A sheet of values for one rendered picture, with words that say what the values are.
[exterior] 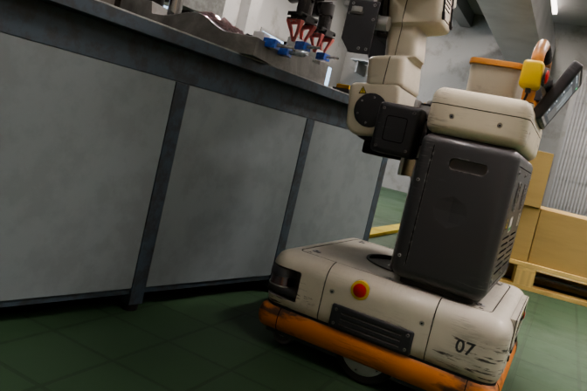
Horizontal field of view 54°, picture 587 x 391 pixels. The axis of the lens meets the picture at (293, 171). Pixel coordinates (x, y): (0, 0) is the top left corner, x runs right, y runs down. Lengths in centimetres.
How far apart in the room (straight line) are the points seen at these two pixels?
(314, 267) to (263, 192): 49
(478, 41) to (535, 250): 793
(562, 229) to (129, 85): 289
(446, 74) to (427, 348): 1001
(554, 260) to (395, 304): 239
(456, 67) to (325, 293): 994
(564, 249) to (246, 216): 234
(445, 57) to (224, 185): 979
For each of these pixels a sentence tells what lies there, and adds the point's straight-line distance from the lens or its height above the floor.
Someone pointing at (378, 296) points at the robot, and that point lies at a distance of 153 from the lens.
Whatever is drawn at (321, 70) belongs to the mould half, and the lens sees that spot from 217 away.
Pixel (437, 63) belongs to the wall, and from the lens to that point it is 1144.
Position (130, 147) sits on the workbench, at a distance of 158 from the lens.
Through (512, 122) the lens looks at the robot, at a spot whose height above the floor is 75.
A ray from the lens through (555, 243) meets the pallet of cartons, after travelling 381.
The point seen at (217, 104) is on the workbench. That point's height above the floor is 64.
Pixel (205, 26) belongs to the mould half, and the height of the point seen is 86.
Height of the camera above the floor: 60
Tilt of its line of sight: 4 degrees down
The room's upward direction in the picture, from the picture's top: 13 degrees clockwise
